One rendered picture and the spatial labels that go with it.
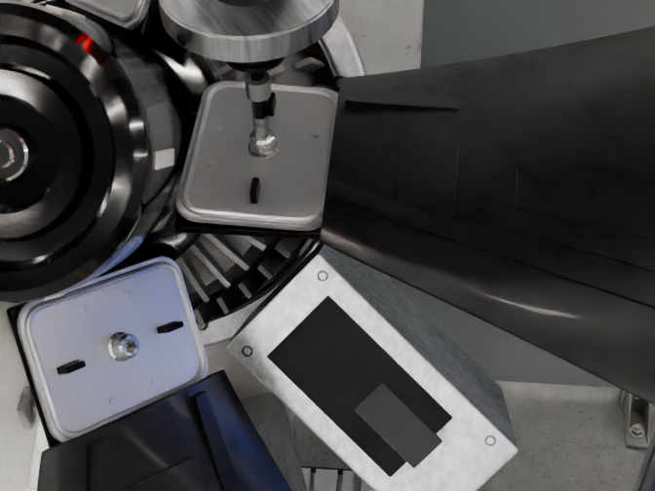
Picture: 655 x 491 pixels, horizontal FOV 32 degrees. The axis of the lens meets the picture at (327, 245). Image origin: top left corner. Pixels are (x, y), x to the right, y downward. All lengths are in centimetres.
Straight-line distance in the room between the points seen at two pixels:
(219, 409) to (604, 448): 133
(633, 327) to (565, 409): 141
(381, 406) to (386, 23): 58
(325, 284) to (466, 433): 11
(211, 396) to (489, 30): 85
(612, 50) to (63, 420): 30
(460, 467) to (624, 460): 123
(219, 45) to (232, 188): 8
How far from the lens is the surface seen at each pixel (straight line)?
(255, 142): 49
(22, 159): 46
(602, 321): 46
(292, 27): 42
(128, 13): 48
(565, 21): 133
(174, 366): 54
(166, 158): 46
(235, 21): 42
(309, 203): 47
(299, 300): 59
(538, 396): 188
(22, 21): 45
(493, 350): 176
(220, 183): 48
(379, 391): 60
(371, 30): 111
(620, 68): 54
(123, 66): 45
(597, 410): 188
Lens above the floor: 152
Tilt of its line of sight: 47 degrees down
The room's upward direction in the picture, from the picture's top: 2 degrees counter-clockwise
